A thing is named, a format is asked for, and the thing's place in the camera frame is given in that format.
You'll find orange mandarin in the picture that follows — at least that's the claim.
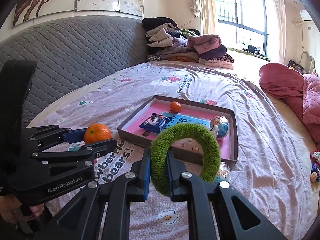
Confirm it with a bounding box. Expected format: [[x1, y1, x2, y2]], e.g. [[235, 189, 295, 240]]
[[84, 124, 112, 144], [170, 101, 182, 113]]

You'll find blue surprise egg toy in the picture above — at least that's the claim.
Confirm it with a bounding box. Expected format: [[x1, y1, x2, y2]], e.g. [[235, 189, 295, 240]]
[[214, 161, 231, 183]]

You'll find dark blue snack packet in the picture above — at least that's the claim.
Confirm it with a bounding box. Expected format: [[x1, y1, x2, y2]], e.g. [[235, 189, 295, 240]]
[[139, 113, 172, 134]]

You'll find green fuzzy ring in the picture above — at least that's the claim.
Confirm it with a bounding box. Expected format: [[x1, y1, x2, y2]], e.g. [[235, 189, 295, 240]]
[[150, 122, 221, 197]]

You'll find cream sheer hair scrunchie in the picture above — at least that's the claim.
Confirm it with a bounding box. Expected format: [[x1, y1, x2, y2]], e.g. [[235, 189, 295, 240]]
[[173, 125, 219, 154]]

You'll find red-top surprise egg toy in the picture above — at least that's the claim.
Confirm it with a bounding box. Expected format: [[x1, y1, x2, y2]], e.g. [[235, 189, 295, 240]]
[[210, 115, 229, 140]]

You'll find person's left hand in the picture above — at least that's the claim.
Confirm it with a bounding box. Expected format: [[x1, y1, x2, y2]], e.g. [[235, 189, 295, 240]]
[[0, 194, 44, 224]]

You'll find pink strawberry bed sheet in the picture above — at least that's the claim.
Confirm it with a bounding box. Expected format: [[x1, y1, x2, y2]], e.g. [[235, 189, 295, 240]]
[[28, 62, 318, 239]]

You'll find shallow grey cardboard tray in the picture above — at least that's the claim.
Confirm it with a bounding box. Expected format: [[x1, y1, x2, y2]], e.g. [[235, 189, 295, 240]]
[[117, 95, 239, 171]]

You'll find grey quilted headboard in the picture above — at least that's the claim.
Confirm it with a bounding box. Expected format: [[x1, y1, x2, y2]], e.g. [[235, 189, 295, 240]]
[[1, 15, 148, 127]]

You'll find small plush doll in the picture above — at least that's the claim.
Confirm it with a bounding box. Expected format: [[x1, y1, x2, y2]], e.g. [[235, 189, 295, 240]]
[[310, 151, 320, 183]]

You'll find pink and blue book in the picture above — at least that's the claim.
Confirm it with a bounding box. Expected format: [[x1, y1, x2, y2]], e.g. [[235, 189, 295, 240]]
[[123, 101, 231, 160]]

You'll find pile of folded clothes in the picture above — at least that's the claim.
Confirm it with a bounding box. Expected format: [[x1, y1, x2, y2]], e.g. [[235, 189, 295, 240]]
[[142, 17, 234, 69]]

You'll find pink quilted duvet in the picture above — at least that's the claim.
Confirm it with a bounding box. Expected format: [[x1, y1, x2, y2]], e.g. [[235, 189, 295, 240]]
[[259, 63, 320, 147]]

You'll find beige curtain left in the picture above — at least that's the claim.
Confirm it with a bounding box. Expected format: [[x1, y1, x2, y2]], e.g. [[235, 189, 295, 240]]
[[191, 0, 217, 34]]

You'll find beige curtain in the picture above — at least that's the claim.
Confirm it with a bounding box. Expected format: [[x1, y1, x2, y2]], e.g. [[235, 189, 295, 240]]
[[273, 0, 286, 63], [191, 0, 217, 34]]

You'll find white air conditioner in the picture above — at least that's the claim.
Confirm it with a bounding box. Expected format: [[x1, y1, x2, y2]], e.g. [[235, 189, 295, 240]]
[[300, 10, 313, 21]]

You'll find beige curtain right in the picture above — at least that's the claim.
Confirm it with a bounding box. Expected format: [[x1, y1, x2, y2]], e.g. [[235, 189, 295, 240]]
[[273, 0, 286, 63]]

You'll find window with dark frame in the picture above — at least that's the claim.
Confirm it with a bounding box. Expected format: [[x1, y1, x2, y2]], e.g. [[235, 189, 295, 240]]
[[215, 0, 268, 55]]

